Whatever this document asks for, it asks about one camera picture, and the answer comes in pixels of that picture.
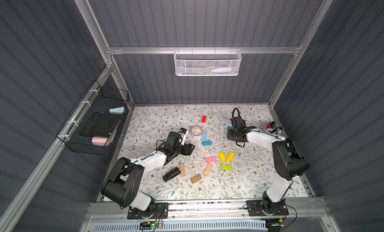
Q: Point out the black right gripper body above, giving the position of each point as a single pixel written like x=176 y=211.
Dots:
x=234 y=134

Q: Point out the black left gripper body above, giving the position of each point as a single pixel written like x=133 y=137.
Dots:
x=182 y=146

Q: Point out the yellow block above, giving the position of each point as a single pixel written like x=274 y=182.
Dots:
x=222 y=157
x=231 y=156

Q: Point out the pink block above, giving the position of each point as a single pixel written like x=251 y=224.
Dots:
x=211 y=159

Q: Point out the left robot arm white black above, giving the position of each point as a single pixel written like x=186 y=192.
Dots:
x=123 y=181

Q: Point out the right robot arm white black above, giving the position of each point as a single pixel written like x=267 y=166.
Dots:
x=289 y=165

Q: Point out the teal block near tape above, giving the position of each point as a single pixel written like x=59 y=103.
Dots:
x=207 y=143

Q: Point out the white tape roll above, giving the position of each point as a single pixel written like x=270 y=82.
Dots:
x=196 y=131

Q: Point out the light wooden block upright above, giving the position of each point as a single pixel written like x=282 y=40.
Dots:
x=182 y=170

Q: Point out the black stapler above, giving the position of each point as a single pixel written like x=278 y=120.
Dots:
x=171 y=174

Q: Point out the light wooden block slanted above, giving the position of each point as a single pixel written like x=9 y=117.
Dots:
x=208 y=169

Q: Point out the dark wooden block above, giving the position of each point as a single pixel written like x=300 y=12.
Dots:
x=196 y=178

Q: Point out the red block far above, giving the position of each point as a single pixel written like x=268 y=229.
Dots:
x=204 y=118

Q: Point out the pink cup of markers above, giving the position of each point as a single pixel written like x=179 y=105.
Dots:
x=274 y=128

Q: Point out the lime green block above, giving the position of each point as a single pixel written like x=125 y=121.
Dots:
x=226 y=167

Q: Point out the light blue sponge in basket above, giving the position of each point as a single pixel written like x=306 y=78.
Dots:
x=118 y=110

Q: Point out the white bottle in basket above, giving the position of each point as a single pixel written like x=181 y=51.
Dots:
x=222 y=70

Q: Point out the black pad in basket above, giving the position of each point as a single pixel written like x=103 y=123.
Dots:
x=100 y=125

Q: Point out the pink sponge in basket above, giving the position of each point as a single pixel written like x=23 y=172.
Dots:
x=99 y=141

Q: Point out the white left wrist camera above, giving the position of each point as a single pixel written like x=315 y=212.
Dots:
x=183 y=132

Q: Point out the black wire wall basket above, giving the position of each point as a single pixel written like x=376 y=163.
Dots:
x=98 y=98

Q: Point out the white wire mesh basket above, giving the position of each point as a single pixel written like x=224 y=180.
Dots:
x=200 y=62

